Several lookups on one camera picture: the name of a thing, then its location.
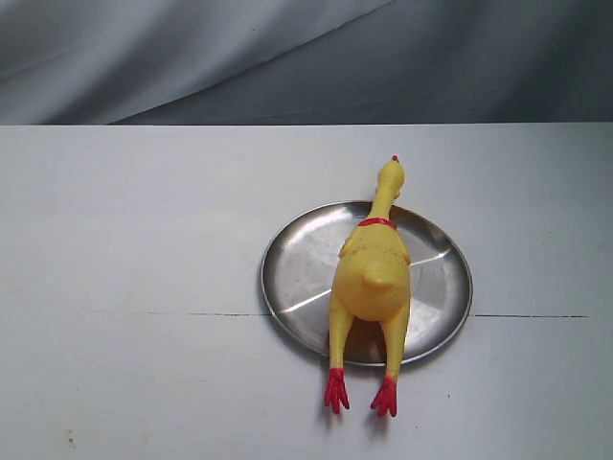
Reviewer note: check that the yellow rubber chicken toy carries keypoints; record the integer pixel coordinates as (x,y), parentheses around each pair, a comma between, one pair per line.
(371,283)

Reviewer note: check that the round stainless steel plate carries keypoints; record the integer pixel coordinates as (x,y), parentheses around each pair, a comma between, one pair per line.
(298,265)

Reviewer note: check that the grey backdrop cloth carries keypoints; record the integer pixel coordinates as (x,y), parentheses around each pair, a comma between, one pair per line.
(305,62)

